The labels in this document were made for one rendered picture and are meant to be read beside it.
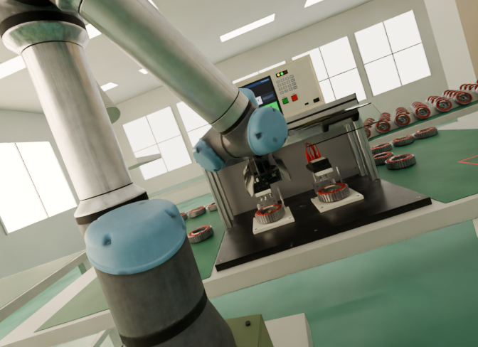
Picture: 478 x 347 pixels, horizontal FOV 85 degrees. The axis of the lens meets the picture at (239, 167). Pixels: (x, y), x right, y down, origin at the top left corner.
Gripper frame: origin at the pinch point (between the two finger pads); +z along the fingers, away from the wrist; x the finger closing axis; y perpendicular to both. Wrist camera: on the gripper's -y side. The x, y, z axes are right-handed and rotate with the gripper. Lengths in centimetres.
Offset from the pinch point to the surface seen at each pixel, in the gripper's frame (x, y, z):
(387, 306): 36, 22, 104
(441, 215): 38.1, 25.5, 6.6
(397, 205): 31.2, 18.3, 7.1
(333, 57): 309, -572, 301
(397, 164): 54, -10, 31
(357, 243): 15.7, 24.2, 7.4
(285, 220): 1.0, 4.7, 15.2
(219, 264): -22.9, 15.4, 6.9
